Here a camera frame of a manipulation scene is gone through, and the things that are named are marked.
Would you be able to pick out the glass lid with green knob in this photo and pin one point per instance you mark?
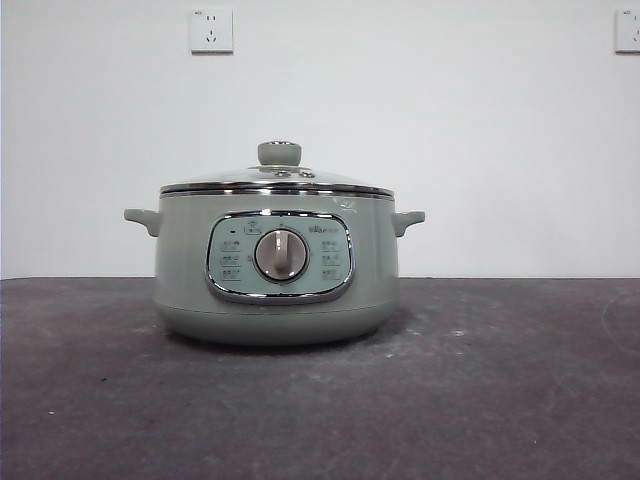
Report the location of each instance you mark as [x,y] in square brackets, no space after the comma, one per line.
[279,153]

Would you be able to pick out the pale green electric cooking pot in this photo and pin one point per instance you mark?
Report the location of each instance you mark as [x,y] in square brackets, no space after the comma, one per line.
[180,250]

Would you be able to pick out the white wall socket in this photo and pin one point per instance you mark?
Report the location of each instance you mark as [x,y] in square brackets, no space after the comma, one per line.
[211,31]
[629,31]

